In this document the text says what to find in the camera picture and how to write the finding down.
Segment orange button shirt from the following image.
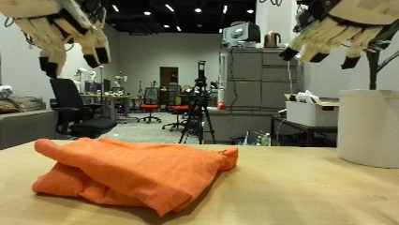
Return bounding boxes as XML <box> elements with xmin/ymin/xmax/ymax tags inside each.
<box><xmin>30</xmin><ymin>137</ymin><xmax>240</xmax><ymax>218</ymax></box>

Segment green leafy plant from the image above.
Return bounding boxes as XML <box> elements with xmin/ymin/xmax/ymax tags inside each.
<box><xmin>364</xmin><ymin>18</ymin><xmax>399</xmax><ymax>92</ymax></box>

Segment copper kettle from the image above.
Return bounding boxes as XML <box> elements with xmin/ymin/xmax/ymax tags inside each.
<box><xmin>263</xmin><ymin>31</ymin><xmax>283</xmax><ymax>50</ymax></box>

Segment silver crumpled bag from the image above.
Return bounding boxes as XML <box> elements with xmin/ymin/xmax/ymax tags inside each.
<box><xmin>0</xmin><ymin>83</ymin><xmax>13</xmax><ymax>99</ymax></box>

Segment white crumpled cloth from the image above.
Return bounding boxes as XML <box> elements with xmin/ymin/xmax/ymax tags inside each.
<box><xmin>294</xmin><ymin>90</ymin><xmax>322</xmax><ymax>105</ymax></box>

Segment brown grey cushion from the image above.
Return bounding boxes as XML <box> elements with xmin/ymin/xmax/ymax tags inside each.
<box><xmin>0</xmin><ymin>96</ymin><xmax>46</xmax><ymax>114</ymax></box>

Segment wooden office desk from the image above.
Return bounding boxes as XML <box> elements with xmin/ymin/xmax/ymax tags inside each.
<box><xmin>80</xmin><ymin>93</ymin><xmax>141</xmax><ymax>121</ymax></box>

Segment black office chair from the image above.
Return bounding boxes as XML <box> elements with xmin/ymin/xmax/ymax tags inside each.
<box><xmin>49</xmin><ymin>77</ymin><xmax>118</xmax><ymax>141</ymax></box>

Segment grey filing cabinet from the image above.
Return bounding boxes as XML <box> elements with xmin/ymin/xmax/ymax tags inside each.
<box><xmin>218</xmin><ymin>47</ymin><xmax>304</xmax><ymax>111</ymax></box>

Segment white storage box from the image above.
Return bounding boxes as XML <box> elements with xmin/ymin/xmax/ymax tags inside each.
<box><xmin>284</xmin><ymin>98</ymin><xmax>340</xmax><ymax>128</ymax></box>

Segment brown door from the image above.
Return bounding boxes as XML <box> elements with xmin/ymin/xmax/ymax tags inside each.
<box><xmin>159</xmin><ymin>66</ymin><xmax>179</xmax><ymax>90</ymax></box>

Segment grey sofa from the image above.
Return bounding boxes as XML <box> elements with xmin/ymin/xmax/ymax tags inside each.
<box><xmin>0</xmin><ymin>109</ymin><xmax>58</xmax><ymax>150</ymax></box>

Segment white round plant pot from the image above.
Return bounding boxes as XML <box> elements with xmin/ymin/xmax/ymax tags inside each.
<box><xmin>335</xmin><ymin>89</ymin><xmax>399</xmax><ymax>170</ymax></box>

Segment orange seat office chair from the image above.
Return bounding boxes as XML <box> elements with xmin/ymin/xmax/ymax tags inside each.
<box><xmin>161</xmin><ymin>90</ymin><xmax>190</xmax><ymax>132</ymax></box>
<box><xmin>135</xmin><ymin>87</ymin><xmax>162</xmax><ymax>125</ymax></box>

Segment dark side table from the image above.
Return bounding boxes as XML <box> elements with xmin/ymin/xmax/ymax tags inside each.
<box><xmin>270</xmin><ymin>114</ymin><xmax>339</xmax><ymax>148</ymax></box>

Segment low grey cabinet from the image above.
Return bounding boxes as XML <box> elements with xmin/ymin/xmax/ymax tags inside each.
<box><xmin>203</xmin><ymin>108</ymin><xmax>288</xmax><ymax>145</ymax></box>

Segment green plastic bottles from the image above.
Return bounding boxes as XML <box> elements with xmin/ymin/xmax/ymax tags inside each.
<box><xmin>244</xmin><ymin>130</ymin><xmax>271</xmax><ymax>147</ymax></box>

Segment black camera tripod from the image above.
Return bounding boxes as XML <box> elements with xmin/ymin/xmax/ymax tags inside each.
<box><xmin>178</xmin><ymin>60</ymin><xmax>217</xmax><ymax>145</ymax></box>

